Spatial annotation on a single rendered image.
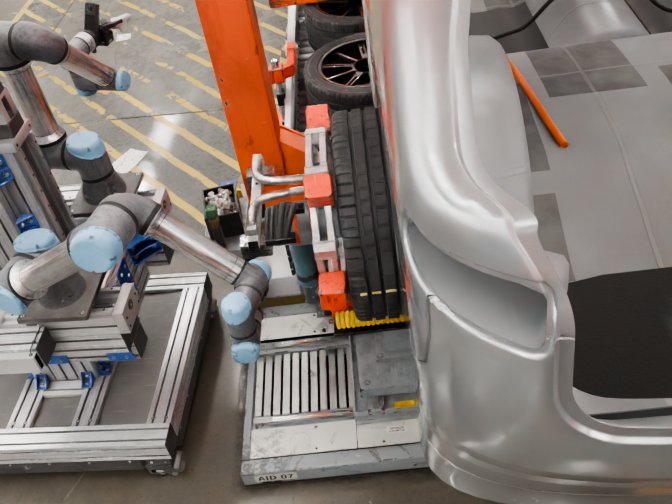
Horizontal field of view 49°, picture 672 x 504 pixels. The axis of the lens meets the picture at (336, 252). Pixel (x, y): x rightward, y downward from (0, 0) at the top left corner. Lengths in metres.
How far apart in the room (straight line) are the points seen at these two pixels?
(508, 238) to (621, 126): 1.28
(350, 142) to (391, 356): 0.93
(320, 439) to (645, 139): 1.47
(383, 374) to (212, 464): 0.72
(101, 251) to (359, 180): 0.69
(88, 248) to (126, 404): 1.10
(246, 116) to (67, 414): 1.27
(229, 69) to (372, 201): 0.78
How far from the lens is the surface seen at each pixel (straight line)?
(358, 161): 2.05
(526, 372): 1.27
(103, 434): 2.82
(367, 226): 2.01
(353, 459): 2.68
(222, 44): 2.51
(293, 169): 2.79
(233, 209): 2.99
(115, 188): 2.73
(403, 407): 2.68
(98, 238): 1.88
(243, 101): 2.61
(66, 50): 2.55
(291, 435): 2.78
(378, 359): 2.73
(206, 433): 2.96
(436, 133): 1.23
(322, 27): 4.38
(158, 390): 2.85
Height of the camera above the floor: 2.35
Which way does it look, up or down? 42 degrees down
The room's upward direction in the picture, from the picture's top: 10 degrees counter-clockwise
